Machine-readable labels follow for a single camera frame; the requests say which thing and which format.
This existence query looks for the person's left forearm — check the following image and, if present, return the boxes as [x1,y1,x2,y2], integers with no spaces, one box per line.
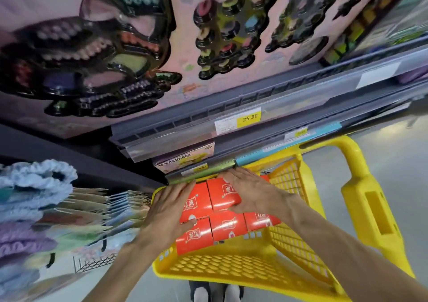
[81,236,159,302]

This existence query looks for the purple toy box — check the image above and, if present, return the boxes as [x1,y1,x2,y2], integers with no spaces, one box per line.
[152,142,215,174]

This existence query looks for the person's left hand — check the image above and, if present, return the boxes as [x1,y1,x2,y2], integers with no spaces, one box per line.
[143,180,198,246]

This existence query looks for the person's right forearm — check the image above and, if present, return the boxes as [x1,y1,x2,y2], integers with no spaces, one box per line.
[284,195,428,302]

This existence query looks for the yellow plastic shopping cart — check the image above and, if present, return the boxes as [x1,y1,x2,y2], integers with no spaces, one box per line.
[151,135,416,302]

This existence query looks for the green flat box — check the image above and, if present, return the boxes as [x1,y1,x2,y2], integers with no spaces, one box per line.
[166,160,237,185]

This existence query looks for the plain white shelf label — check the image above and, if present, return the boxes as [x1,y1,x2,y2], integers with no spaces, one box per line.
[355,62,401,90]

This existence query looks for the pink bead craft kit box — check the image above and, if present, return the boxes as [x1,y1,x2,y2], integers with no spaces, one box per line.
[0,0,392,140]

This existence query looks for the person's right hand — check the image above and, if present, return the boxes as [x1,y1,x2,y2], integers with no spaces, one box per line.
[218,167,295,219]

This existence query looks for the black shelf board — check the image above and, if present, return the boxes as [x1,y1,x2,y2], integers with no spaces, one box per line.
[0,121,168,193]

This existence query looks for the person's shoes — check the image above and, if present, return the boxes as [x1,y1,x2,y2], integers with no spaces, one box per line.
[188,280,245,302]

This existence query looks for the pile of fluffy pastel yarn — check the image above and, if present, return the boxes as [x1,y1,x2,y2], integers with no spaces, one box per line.
[0,159,78,294]

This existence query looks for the black wire rack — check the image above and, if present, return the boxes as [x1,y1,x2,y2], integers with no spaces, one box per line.
[73,252,118,273]

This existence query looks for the red snack box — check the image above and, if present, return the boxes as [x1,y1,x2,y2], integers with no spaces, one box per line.
[244,212,282,233]
[180,182,213,224]
[175,218,214,256]
[209,210,248,242]
[206,177,242,212]

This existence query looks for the yellow green craft kit box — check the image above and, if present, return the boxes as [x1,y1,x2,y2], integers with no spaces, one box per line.
[319,0,428,66]

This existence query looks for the yellow white price tag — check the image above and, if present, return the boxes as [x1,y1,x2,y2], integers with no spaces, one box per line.
[214,107,262,136]
[181,163,209,177]
[284,127,308,142]

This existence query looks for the grey metal shelf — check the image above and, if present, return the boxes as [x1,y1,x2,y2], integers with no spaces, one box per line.
[110,35,428,148]
[125,84,428,164]

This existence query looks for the row of hanging pastel packets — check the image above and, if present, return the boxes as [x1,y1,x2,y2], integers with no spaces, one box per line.
[32,187,152,265]

